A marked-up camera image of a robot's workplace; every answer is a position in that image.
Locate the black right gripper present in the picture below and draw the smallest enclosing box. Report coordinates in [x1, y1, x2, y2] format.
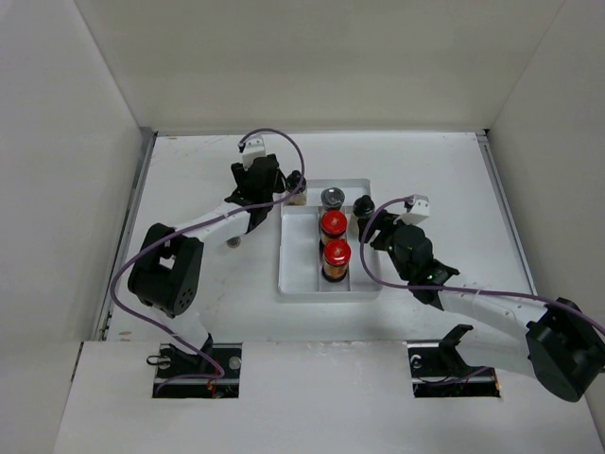
[357, 209, 418, 281]

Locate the white salt knob-top bottle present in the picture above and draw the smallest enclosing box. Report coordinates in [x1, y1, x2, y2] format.
[350, 195, 375, 236]

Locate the red-lid sauce jar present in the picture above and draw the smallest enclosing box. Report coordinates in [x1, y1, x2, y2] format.
[321, 239, 352, 283]
[320, 210, 348, 246]

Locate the knob-top spice grinder bottle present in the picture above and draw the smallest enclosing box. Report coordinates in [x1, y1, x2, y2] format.
[285, 170, 307, 206]

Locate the black-cap spice bottle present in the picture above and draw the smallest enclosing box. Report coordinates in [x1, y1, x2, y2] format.
[227, 237, 241, 249]

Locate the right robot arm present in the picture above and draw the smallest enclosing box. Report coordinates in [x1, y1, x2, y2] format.
[357, 210, 604, 402]

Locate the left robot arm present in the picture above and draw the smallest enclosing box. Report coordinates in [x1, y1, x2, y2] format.
[128, 152, 285, 377]

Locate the white divided organizer tray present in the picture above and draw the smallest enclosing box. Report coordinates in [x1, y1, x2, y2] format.
[278, 179, 382, 303]

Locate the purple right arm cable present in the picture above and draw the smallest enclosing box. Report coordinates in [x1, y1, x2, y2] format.
[360, 196, 605, 336]

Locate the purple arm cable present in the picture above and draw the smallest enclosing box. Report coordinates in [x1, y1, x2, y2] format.
[109, 128, 307, 393]
[360, 196, 605, 336]

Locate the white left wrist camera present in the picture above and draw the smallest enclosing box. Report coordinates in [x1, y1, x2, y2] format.
[237, 133, 267, 170]

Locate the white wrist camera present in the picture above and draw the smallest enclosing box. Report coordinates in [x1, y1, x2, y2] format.
[237, 133, 267, 170]
[398, 194, 430, 225]

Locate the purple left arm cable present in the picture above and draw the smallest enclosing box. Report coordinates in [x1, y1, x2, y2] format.
[109, 128, 307, 393]

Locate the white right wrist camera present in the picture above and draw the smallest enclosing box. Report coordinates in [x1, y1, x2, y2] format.
[398, 194, 430, 225]

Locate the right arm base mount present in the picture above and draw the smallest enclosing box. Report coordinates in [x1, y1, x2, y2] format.
[407, 324, 500, 398]

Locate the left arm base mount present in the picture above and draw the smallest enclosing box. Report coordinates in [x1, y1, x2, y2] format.
[146, 343, 243, 399]

